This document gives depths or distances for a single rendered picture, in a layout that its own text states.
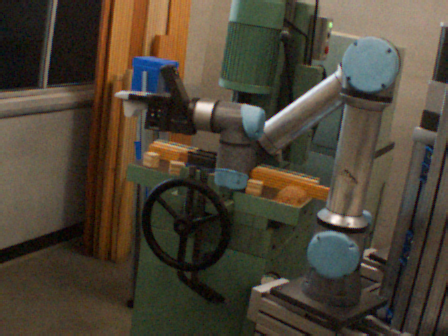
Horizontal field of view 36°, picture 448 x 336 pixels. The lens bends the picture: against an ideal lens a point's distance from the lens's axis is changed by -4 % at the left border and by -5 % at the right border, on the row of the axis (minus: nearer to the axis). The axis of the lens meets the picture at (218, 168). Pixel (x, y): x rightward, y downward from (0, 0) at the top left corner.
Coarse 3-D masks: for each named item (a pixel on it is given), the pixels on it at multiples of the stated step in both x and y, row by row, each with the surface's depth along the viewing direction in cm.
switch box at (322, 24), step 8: (312, 16) 251; (320, 16) 250; (312, 24) 252; (320, 24) 251; (328, 24) 252; (320, 32) 251; (320, 40) 252; (328, 40) 258; (320, 48) 252; (312, 56) 254; (320, 56) 253
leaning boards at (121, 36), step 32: (128, 0) 373; (160, 0) 403; (128, 32) 379; (160, 32) 416; (96, 64) 367; (128, 64) 392; (96, 96) 371; (96, 128) 377; (128, 128) 376; (96, 160) 382; (128, 160) 382; (96, 192) 387; (128, 192) 379; (96, 224) 388; (128, 224) 386
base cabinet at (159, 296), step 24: (144, 240) 242; (168, 240) 238; (192, 240) 235; (288, 240) 249; (144, 264) 243; (216, 264) 233; (240, 264) 230; (264, 264) 227; (288, 264) 258; (144, 288) 245; (168, 288) 241; (216, 288) 234; (240, 288) 231; (144, 312) 246; (168, 312) 243; (192, 312) 239; (216, 312) 236; (240, 312) 232
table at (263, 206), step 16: (160, 160) 250; (128, 176) 240; (144, 176) 237; (160, 176) 235; (176, 176) 233; (176, 192) 225; (240, 192) 226; (272, 192) 232; (192, 208) 222; (208, 208) 220; (240, 208) 227; (256, 208) 225; (272, 208) 223; (288, 208) 221; (304, 208) 225
